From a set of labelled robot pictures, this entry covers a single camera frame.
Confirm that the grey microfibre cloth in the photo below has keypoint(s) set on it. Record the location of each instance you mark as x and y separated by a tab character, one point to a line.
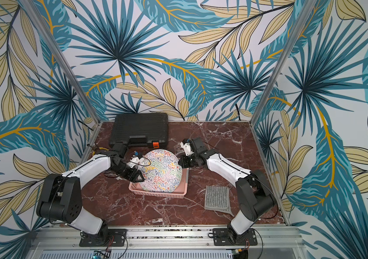
217	199

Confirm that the yellow handled pliers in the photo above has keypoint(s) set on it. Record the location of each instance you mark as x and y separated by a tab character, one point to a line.
96	149

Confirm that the aluminium frame post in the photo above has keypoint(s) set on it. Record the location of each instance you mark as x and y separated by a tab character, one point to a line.
36	18
290	43

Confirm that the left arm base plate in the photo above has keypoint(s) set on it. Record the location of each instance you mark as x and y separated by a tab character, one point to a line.
106	238

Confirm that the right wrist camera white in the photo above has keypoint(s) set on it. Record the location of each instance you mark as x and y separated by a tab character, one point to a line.
186	146

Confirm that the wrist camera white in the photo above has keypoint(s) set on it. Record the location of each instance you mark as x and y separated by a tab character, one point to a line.
186	146
136	160

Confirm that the right aluminium frame post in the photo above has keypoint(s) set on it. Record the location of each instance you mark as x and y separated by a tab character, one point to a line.
290	43

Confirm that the colourful squiggle pattern plate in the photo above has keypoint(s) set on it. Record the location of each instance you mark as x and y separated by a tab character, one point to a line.
162	172

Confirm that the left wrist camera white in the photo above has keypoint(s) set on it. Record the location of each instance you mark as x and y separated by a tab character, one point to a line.
136	160

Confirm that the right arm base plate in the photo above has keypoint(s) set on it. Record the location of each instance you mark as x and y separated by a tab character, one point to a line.
227	237

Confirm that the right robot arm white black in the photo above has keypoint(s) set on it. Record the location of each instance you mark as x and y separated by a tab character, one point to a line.
255	196

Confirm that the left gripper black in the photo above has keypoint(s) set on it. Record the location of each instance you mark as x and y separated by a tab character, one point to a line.
137	174

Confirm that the black plastic tool case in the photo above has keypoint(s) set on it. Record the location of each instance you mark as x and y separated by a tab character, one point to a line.
140	130

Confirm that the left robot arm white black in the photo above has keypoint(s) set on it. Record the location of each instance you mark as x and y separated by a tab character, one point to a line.
60	200

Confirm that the left aluminium frame post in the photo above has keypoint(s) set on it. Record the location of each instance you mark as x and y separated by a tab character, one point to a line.
36	18

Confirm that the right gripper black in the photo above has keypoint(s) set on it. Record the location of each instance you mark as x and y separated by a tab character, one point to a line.
185	161

